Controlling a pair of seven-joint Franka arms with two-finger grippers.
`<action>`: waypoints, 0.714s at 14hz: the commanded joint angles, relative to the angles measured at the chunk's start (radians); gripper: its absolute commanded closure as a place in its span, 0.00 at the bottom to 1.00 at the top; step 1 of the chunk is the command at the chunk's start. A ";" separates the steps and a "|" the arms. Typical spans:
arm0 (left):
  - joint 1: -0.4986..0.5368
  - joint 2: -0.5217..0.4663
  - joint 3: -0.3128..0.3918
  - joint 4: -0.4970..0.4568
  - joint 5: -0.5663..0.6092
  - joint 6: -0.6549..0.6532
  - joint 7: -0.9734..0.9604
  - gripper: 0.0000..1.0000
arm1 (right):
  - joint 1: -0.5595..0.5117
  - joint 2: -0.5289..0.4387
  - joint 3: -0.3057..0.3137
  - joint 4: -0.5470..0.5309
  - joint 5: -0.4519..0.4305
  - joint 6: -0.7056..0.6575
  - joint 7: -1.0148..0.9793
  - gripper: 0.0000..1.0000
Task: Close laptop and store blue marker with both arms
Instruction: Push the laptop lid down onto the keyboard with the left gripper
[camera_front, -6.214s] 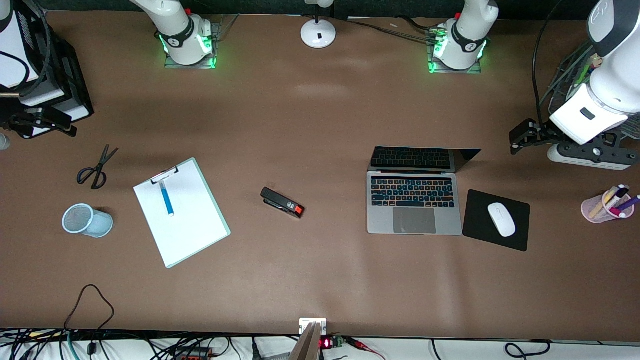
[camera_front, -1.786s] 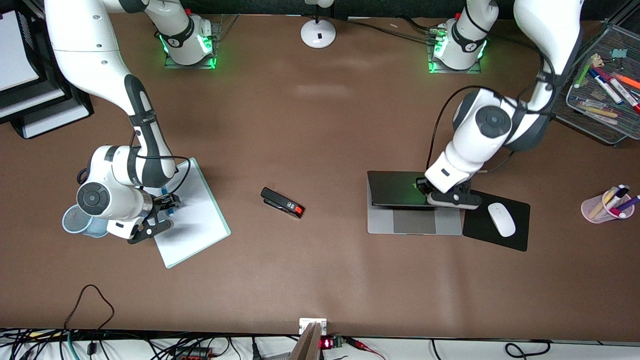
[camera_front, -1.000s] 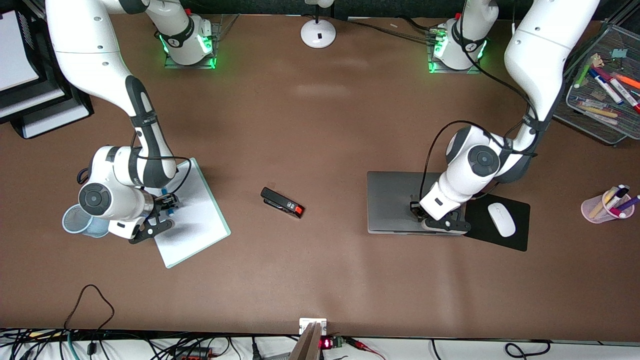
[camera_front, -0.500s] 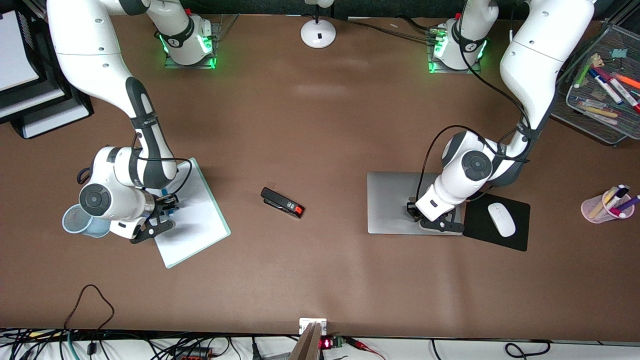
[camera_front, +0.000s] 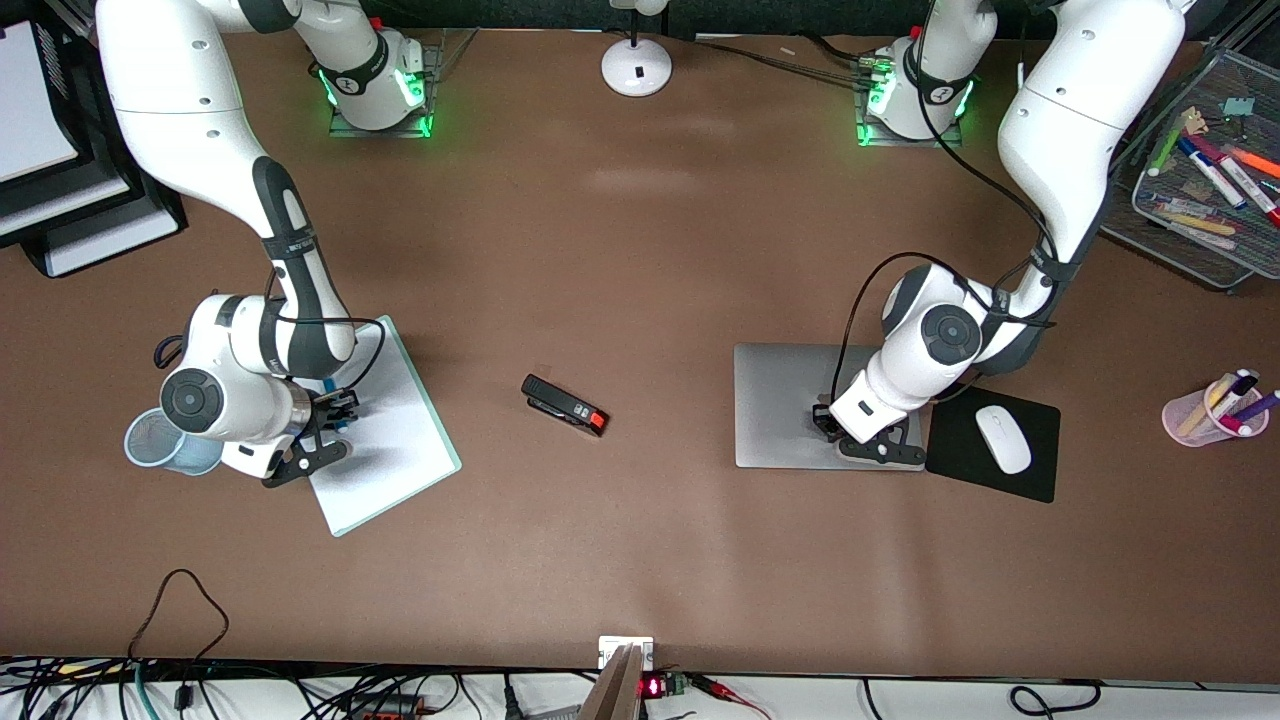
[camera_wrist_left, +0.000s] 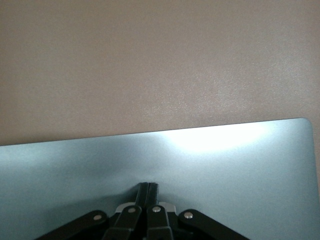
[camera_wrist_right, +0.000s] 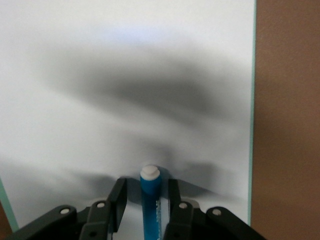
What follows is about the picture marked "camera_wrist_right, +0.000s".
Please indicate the light green clipboard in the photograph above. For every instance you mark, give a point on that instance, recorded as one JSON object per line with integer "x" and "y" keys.
{"x": 254, "y": 75}

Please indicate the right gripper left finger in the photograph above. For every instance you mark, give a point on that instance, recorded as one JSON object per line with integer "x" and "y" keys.
{"x": 95, "y": 220}

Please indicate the blue marker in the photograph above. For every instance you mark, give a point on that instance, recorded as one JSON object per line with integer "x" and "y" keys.
{"x": 150, "y": 195}

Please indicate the white paper sheet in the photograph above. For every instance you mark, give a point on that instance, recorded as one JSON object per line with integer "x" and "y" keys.
{"x": 125, "y": 50}

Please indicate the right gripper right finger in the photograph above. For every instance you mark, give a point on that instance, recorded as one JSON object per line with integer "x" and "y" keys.
{"x": 190, "y": 222}

